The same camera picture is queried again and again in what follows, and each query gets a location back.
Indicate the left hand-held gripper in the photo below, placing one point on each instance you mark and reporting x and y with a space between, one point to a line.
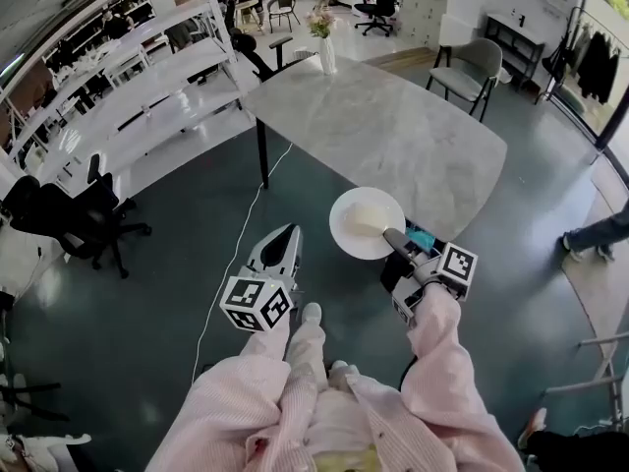
255 303

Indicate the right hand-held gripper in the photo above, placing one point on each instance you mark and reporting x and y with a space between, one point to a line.
459 266

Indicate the pale yellow food piece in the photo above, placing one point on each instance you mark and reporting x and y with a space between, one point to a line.
362 219

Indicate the white round plate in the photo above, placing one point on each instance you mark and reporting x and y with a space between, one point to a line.
363 214

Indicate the person's left forearm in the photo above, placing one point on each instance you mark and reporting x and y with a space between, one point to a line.
236 391

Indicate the person's right forearm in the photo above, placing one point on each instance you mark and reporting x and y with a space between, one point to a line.
442 362

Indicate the grey marble table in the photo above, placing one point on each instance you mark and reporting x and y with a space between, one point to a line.
373 126

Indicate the grey chair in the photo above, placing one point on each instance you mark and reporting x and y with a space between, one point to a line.
467 74

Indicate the black chair with metal legs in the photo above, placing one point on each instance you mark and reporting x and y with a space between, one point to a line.
282 10

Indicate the small teal object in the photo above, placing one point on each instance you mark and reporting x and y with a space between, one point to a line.
421 239

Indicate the person's left leg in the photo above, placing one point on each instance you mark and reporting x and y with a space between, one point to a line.
307 347

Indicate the person's leg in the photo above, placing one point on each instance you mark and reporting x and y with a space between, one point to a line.
307 347
344 369

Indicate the person's right leg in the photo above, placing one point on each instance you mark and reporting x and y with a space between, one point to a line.
344 369

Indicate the black office chair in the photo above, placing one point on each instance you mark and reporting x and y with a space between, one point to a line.
74 214
381 5
255 54

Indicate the white faceted vase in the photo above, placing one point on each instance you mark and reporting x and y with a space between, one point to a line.
327 57

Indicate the person's torso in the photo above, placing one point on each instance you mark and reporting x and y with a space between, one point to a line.
344 430

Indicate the white metal shelving rack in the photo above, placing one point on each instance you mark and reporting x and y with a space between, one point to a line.
147 81

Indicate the beige floor rug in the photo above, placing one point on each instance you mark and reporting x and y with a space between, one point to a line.
607 288

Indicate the pink flower bouquet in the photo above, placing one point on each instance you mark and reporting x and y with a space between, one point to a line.
320 22

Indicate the small round wooden table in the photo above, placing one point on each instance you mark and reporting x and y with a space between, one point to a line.
248 8

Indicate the black console table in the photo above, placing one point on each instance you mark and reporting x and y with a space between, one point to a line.
516 32

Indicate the black clothes rack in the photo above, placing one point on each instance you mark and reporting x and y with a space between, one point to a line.
560 57

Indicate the dark hanging clothes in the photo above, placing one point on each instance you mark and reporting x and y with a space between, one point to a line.
597 64

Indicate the grey metal frame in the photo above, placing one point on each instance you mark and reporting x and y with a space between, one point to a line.
607 362

